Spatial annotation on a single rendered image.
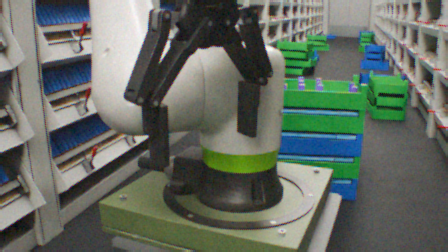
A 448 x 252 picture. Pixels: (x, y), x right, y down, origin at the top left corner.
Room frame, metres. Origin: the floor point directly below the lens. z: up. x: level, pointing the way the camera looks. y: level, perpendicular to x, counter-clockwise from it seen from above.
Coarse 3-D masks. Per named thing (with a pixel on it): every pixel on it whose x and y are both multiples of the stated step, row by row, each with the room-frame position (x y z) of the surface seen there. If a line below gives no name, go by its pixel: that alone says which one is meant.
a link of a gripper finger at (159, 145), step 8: (160, 104) 0.40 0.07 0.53; (160, 112) 0.40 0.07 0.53; (160, 120) 0.40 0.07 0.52; (160, 128) 0.40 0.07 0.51; (160, 136) 0.40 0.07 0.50; (168, 136) 0.40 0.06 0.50; (152, 144) 0.41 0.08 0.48; (160, 144) 0.40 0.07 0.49; (168, 144) 0.40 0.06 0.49; (152, 152) 0.41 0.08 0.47; (160, 152) 0.40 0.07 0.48; (168, 152) 0.40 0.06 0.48; (152, 160) 0.42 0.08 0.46; (160, 160) 0.40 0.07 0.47; (168, 160) 0.40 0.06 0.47
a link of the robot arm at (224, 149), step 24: (216, 48) 0.56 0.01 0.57; (216, 72) 0.53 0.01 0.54; (216, 96) 0.53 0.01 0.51; (264, 96) 0.56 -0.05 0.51; (216, 120) 0.54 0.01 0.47; (264, 120) 0.56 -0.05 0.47; (216, 144) 0.56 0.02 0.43; (240, 144) 0.55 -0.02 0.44; (264, 144) 0.56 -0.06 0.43; (216, 168) 0.57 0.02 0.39; (240, 168) 0.55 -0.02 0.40; (264, 168) 0.56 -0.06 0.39
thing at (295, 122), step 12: (288, 120) 1.25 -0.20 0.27; (300, 120) 1.24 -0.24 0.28; (312, 120) 1.23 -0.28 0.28; (324, 120) 1.23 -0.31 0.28; (336, 120) 1.22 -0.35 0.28; (348, 120) 1.21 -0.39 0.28; (360, 120) 1.21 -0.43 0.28; (336, 132) 1.22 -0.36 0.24; (348, 132) 1.21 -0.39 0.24; (360, 132) 1.21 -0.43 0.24
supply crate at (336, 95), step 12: (288, 84) 1.44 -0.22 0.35; (312, 84) 1.43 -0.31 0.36; (324, 84) 1.42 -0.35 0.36; (336, 84) 1.41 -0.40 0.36; (348, 84) 1.40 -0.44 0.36; (288, 96) 1.25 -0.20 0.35; (300, 96) 1.24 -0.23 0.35; (312, 96) 1.23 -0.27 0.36; (324, 96) 1.23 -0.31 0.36; (336, 96) 1.22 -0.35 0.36; (348, 96) 1.21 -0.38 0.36; (360, 96) 1.21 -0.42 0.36; (336, 108) 1.22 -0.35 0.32; (348, 108) 1.21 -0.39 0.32; (360, 108) 1.21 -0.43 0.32
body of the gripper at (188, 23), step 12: (180, 0) 0.42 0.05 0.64; (192, 0) 0.42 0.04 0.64; (204, 0) 0.43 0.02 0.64; (216, 0) 0.44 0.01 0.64; (228, 0) 0.45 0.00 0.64; (180, 12) 0.42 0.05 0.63; (192, 12) 0.42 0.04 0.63; (204, 12) 0.43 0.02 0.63; (216, 12) 0.44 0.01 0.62; (228, 12) 0.45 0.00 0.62; (180, 24) 0.42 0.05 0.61; (192, 24) 0.42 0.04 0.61; (216, 24) 0.44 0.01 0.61; (216, 36) 0.44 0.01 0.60; (204, 48) 0.43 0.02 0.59
